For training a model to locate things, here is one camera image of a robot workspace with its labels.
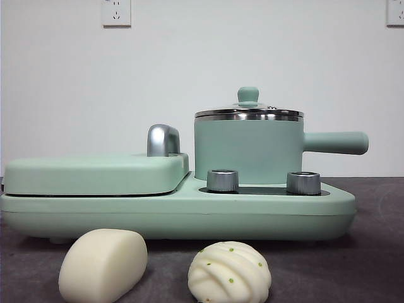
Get glass pot lid green knob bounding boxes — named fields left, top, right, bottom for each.
left=194, top=86, right=303, bottom=118

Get pleated white bun green flecks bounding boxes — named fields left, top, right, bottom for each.
left=187, top=240, right=273, bottom=303

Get plain white steamed bun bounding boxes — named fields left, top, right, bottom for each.
left=58, top=229, right=148, bottom=303

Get silver control knob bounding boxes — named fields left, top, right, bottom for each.
left=206, top=169, right=240, bottom=193
left=286, top=170, right=322, bottom=194

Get mint green breakfast machine base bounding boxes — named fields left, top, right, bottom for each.
left=0, top=172, right=358, bottom=246

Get mint green griddle lid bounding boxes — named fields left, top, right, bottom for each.
left=3, top=124, right=191, bottom=196

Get mint green handled pot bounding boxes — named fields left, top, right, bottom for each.
left=193, top=113, right=369, bottom=187

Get white wall socket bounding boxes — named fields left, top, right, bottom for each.
left=100, top=0, right=132, bottom=28
left=386, top=0, right=404, bottom=28

